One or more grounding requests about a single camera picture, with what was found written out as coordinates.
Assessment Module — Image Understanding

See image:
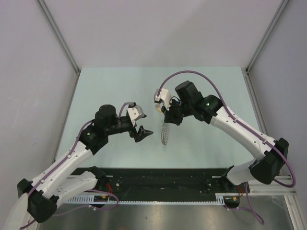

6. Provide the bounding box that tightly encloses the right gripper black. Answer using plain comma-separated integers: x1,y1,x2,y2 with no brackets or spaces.
161,98,192,126

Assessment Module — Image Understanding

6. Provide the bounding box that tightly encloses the round metal keyring disc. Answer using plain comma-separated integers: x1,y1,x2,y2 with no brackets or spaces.
161,120,170,146

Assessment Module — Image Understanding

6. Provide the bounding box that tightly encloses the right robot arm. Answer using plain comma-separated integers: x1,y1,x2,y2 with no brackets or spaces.
154,80,289,192

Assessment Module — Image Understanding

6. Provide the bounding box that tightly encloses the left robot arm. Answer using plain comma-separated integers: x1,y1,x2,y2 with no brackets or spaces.
17,102,153,223

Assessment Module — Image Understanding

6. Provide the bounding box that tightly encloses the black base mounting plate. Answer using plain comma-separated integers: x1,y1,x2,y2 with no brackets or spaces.
79,167,250,195

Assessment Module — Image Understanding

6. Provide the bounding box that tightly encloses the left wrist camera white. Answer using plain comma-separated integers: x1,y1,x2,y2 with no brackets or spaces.
127,103,145,126

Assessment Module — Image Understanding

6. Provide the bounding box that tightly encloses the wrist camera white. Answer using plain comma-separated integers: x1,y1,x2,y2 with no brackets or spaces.
153,88,171,111
127,103,145,126

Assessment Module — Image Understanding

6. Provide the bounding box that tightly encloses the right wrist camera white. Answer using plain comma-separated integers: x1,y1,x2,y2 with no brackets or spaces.
153,88,171,111

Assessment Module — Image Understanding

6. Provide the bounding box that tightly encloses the slotted cable duct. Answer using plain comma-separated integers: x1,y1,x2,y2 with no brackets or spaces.
65,193,237,205

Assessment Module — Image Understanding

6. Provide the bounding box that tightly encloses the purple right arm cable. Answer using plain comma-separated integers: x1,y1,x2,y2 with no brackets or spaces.
159,70,296,226

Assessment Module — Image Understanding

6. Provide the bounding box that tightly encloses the left aluminium frame post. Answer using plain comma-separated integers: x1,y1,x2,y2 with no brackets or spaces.
35,0,81,76

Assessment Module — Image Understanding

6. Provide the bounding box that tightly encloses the aluminium frame post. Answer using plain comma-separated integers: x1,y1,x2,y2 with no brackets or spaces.
245,0,292,75
35,0,81,76

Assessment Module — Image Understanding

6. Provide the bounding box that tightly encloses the right aluminium frame post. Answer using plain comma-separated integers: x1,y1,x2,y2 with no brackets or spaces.
245,0,292,75

